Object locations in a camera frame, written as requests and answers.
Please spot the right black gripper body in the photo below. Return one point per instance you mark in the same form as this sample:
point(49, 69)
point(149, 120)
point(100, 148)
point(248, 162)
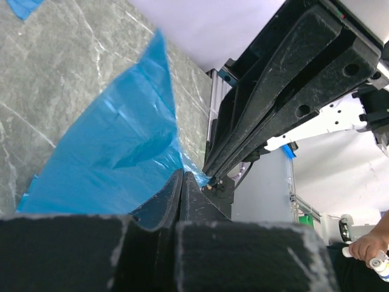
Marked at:
point(309, 54)

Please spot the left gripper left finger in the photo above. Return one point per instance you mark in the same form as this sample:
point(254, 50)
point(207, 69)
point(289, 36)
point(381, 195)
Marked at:
point(132, 252)

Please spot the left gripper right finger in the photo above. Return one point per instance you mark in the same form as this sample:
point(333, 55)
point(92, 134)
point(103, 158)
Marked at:
point(213, 253)

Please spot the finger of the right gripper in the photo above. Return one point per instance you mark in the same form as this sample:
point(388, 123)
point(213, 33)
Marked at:
point(303, 30)
point(284, 96)

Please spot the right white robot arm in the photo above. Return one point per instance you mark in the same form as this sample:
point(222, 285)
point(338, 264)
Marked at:
point(359, 109)

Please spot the blue trash bag roll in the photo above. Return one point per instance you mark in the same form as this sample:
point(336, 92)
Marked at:
point(23, 8)

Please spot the person's hand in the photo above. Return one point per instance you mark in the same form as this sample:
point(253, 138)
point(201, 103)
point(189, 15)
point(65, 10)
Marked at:
point(368, 246)

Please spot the white handheld controller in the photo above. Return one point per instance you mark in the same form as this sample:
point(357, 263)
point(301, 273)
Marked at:
point(379, 264)

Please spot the aluminium rail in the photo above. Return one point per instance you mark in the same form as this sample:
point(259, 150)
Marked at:
point(222, 82)

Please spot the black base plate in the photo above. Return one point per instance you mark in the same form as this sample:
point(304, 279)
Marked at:
point(222, 195)

